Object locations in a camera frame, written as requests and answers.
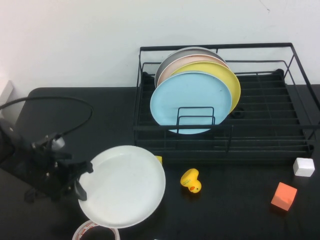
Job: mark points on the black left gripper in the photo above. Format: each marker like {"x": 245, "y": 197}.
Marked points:
{"x": 50, "y": 172}

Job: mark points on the white plate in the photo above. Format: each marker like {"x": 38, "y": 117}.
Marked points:
{"x": 125, "y": 185}

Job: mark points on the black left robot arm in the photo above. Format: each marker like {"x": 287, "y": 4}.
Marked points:
{"x": 6, "y": 142}

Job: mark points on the light blue plate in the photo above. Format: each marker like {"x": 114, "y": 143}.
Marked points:
{"x": 190, "y": 92}

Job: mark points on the grey plate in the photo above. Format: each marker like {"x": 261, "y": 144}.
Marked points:
{"x": 166, "y": 63}

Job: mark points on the pink plate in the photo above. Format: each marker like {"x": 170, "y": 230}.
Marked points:
{"x": 190, "y": 61}

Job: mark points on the yellow plate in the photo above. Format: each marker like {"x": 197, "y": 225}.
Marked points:
{"x": 232, "y": 85}

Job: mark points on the white tape roll red print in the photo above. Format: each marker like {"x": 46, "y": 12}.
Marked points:
{"x": 78, "y": 231}

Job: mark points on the yellow foam cube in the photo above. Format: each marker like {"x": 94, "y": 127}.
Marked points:
{"x": 159, "y": 160}

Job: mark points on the yellow rubber duck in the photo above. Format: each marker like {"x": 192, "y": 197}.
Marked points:
{"x": 190, "y": 180}

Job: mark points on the orange foam cube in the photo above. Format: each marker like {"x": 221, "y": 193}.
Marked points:
{"x": 283, "y": 196}

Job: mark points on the white foam cube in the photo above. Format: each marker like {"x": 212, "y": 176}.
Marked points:
{"x": 303, "y": 167}

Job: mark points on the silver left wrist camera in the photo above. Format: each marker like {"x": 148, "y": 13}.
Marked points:
{"x": 59, "y": 143}

